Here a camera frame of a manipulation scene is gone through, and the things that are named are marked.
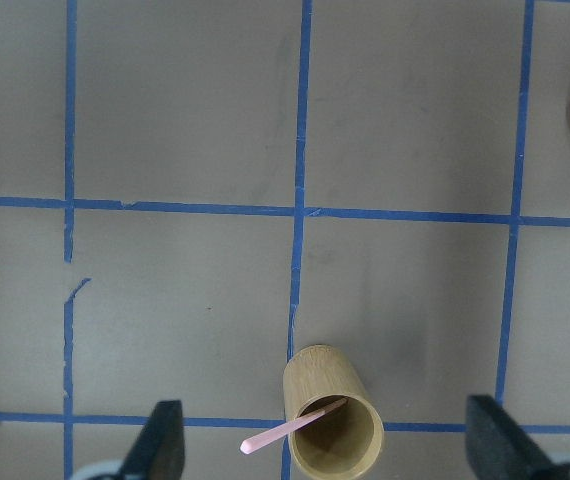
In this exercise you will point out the bamboo cup holder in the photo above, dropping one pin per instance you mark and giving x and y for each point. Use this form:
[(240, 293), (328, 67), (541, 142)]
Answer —
[(346, 442)]

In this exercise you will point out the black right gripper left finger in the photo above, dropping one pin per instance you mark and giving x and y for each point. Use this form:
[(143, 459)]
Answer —
[(159, 450)]

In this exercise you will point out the pink chopstick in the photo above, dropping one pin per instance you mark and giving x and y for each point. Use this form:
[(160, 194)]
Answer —
[(261, 440)]

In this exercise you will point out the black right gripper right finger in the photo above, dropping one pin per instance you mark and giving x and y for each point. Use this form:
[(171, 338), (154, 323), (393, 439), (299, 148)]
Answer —
[(497, 447)]

